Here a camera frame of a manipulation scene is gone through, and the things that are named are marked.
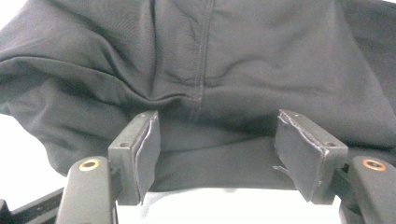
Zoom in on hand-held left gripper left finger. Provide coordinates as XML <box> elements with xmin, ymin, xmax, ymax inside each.
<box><xmin>107</xmin><ymin>110</ymin><xmax>162</xmax><ymax>206</ymax></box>

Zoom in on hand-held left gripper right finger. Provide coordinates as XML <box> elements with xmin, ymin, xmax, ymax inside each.
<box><xmin>274</xmin><ymin>108</ymin><xmax>349</xmax><ymax>205</ymax></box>

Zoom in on black pants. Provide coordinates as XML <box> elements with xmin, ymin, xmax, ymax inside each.
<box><xmin>0</xmin><ymin>0</ymin><xmax>396</xmax><ymax>192</ymax></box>

